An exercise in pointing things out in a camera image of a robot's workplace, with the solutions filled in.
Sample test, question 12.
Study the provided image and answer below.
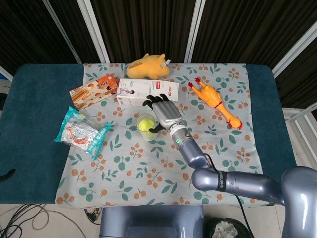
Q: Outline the black and silver right hand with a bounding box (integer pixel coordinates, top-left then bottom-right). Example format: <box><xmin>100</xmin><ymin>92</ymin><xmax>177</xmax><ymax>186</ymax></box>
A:
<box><xmin>142</xmin><ymin>93</ymin><xmax>184</xmax><ymax>134</ymax></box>

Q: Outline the clear plastic cup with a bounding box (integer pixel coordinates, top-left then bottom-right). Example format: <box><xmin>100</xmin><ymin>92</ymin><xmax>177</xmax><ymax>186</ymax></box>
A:
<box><xmin>135</xmin><ymin>113</ymin><xmax>159</xmax><ymax>142</ymax></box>

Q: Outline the white product box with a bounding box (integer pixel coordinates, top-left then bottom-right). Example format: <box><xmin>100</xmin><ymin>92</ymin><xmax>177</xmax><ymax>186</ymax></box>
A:
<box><xmin>115</xmin><ymin>78</ymin><xmax>179</xmax><ymax>108</ymax></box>

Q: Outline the orange rubber chicken toy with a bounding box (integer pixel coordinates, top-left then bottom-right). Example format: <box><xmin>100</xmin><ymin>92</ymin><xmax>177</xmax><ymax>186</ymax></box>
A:
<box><xmin>187</xmin><ymin>77</ymin><xmax>242</xmax><ymax>130</ymax></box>

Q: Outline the yellow plush toy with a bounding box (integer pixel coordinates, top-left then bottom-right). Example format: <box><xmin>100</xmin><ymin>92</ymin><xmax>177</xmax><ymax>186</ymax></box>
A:
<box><xmin>126</xmin><ymin>53</ymin><xmax>171</xmax><ymax>80</ymax></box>

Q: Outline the orange snack packet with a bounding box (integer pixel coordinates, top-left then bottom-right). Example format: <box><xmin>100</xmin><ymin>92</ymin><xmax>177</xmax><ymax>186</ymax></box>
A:
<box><xmin>96</xmin><ymin>73</ymin><xmax>118</xmax><ymax>96</ymax></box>

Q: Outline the floral patterned tablecloth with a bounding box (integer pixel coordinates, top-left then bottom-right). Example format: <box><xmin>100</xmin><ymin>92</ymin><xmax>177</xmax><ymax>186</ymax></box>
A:
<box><xmin>54</xmin><ymin>62</ymin><xmax>271</xmax><ymax>207</ymax></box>

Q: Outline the beige biscuit box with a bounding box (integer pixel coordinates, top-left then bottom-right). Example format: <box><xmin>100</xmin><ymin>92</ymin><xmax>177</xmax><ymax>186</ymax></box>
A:
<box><xmin>69</xmin><ymin>78</ymin><xmax>117</xmax><ymax>111</ymax></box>

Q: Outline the clear and teal snack bag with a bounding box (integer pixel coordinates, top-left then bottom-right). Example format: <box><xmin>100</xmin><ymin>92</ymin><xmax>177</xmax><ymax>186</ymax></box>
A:
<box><xmin>53</xmin><ymin>106</ymin><xmax>112</xmax><ymax>161</ymax></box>

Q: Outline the grey-blue robot torso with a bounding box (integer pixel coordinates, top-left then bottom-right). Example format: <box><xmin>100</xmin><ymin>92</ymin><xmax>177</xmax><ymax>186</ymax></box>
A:
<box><xmin>99</xmin><ymin>206</ymin><xmax>207</xmax><ymax>238</ymax></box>

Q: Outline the power strip with plugs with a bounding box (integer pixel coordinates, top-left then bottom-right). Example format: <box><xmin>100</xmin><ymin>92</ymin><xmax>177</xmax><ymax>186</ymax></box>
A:
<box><xmin>83</xmin><ymin>207</ymin><xmax>103</xmax><ymax>226</ymax></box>

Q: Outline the teal table cover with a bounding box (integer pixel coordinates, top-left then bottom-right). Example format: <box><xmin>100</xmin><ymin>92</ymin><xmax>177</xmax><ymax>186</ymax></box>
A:
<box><xmin>0</xmin><ymin>63</ymin><xmax>297</xmax><ymax>207</ymax></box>

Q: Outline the black trash bin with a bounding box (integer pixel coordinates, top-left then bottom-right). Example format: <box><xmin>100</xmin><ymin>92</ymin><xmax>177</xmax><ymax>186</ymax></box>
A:
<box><xmin>205</xmin><ymin>217</ymin><xmax>252</xmax><ymax>238</ymax></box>

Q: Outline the white metal rack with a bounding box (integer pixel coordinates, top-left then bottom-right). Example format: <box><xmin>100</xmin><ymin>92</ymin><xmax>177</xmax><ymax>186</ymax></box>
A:
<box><xmin>283</xmin><ymin>102</ymin><xmax>317</xmax><ymax>172</ymax></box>

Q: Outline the white and blue edge panel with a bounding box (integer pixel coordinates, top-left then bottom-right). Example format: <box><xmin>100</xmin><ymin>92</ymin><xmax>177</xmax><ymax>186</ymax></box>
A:
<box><xmin>0</xmin><ymin>65</ymin><xmax>13</xmax><ymax>94</ymax></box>

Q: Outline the white partition frame post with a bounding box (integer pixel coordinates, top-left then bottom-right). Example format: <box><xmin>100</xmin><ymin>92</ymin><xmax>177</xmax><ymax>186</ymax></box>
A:
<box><xmin>76</xmin><ymin>0</ymin><xmax>110</xmax><ymax>63</ymax></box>
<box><xmin>41</xmin><ymin>0</ymin><xmax>83</xmax><ymax>64</ymax></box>
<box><xmin>271</xmin><ymin>24</ymin><xmax>317</xmax><ymax>78</ymax></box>
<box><xmin>183</xmin><ymin>0</ymin><xmax>206</xmax><ymax>63</ymax></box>

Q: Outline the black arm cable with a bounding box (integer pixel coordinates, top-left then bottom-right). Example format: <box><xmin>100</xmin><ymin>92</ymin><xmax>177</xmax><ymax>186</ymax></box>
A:
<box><xmin>203</xmin><ymin>153</ymin><xmax>255</xmax><ymax>238</ymax></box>

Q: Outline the thin grey floor cable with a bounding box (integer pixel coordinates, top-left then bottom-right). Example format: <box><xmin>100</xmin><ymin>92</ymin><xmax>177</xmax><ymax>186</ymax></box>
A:
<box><xmin>0</xmin><ymin>203</ymin><xmax>88</xmax><ymax>238</ymax></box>

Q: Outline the black floor cable bundle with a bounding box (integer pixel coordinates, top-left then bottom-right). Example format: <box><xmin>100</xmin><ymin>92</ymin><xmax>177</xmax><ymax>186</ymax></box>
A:
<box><xmin>0</xmin><ymin>203</ymin><xmax>49</xmax><ymax>238</ymax></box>

